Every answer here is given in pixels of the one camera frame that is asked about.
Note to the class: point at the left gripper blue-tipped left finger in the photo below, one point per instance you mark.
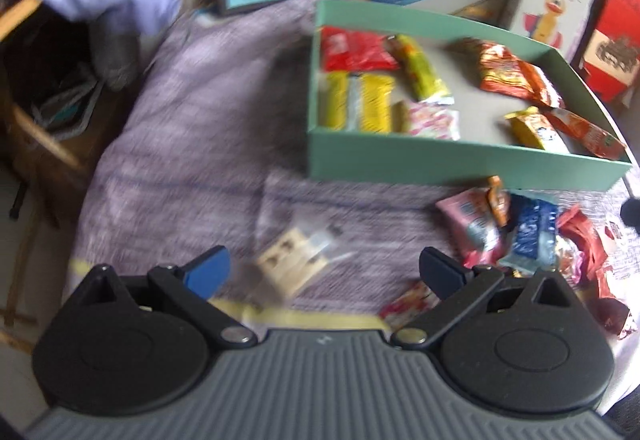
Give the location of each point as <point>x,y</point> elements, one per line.
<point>184,292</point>

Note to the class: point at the orange yellow chips packet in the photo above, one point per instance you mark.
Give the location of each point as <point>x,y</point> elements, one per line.
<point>499,71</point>

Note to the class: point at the yellow cracker packet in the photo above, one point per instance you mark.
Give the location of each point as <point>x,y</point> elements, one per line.
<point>532,129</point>

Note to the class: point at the yellow silver snack packet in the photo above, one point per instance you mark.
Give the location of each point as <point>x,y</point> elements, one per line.
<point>356,102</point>

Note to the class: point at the red white gift box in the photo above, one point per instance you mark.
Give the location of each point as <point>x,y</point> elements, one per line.
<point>611,59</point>

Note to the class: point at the orange white noodle snack packet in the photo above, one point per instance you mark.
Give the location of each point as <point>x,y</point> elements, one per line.
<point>598,142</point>

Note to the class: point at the clear biscuit packet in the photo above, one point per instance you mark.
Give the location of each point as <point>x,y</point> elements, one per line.
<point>306,250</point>

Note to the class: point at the yellow red snack stick packet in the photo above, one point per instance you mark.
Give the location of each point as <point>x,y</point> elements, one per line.
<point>426,84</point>

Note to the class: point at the blue white snack packet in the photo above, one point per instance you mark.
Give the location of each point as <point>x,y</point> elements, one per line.
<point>532,230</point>

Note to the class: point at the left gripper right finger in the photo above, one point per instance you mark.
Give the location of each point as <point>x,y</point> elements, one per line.
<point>462,292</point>

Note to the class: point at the small orange snack packet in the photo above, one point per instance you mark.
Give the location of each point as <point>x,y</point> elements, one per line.
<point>498,200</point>

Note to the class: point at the mint green cardboard box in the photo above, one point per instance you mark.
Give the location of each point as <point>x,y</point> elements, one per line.
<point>407,96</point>

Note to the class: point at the red wrapped candies pile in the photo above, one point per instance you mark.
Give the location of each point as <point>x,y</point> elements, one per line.
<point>584,255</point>

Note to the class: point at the wooden folding table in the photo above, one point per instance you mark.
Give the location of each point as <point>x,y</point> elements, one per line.
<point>56,127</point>

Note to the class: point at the pink white patterned snack packet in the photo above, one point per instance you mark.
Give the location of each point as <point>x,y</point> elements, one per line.
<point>426,120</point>

